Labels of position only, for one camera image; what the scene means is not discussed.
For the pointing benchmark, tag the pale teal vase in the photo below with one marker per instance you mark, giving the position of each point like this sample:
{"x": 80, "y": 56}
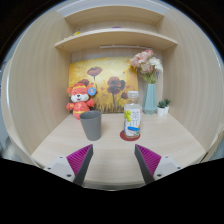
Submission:
{"x": 150, "y": 100}

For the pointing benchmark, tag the clear plastic drink bottle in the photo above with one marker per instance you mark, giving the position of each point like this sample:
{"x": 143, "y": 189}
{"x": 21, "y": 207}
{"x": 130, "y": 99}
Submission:
{"x": 133, "y": 120}

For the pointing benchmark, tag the flat round red coaster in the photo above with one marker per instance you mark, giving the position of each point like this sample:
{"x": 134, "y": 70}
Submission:
{"x": 123, "y": 137}

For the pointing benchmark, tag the pink and white flower bouquet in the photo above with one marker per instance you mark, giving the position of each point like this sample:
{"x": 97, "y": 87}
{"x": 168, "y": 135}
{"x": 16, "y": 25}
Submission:
{"x": 146, "y": 65}

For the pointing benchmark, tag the yellow flower painting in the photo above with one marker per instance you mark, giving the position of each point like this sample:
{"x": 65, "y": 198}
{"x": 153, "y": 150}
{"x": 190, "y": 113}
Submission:
{"x": 106, "y": 70}

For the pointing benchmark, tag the light wooden shelf board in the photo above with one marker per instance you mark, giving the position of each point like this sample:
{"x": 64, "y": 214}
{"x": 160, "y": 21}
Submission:
{"x": 113, "y": 16}
{"x": 116, "y": 38}

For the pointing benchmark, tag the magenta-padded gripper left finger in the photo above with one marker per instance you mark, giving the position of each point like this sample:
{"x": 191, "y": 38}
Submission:
{"x": 78, "y": 161}

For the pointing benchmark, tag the grey cup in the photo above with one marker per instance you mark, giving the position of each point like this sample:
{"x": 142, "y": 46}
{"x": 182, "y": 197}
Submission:
{"x": 90, "y": 126}

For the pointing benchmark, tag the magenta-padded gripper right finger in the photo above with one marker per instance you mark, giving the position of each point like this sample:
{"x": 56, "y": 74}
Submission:
{"x": 150, "y": 161}

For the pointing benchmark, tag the red plush toy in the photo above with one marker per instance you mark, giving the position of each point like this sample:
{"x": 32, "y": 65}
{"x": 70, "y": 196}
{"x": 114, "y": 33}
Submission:
{"x": 80, "y": 101}

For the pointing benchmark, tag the small potted succulent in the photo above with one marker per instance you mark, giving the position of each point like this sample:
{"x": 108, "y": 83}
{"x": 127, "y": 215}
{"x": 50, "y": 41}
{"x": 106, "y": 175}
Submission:
{"x": 161, "y": 110}

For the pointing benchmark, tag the white light bar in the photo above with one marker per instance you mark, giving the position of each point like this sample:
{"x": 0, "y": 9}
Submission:
{"x": 125, "y": 47}

